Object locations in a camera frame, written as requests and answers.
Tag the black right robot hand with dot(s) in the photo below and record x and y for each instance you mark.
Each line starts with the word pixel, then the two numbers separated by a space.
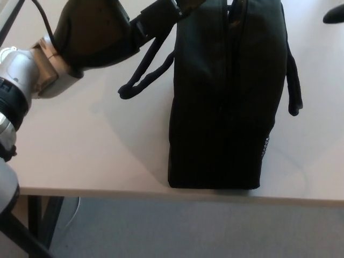
pixel 334 16

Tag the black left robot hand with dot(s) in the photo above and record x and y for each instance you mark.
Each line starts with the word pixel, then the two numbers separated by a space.
pixel 91 35

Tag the black fabric lunch bag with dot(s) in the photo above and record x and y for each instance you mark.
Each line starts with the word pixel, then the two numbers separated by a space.
pixel 215 107

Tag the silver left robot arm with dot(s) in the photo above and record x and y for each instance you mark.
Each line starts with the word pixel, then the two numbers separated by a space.
pixel 18 70

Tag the black metal desk frame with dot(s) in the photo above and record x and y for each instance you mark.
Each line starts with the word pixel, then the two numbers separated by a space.
pixel 40 223

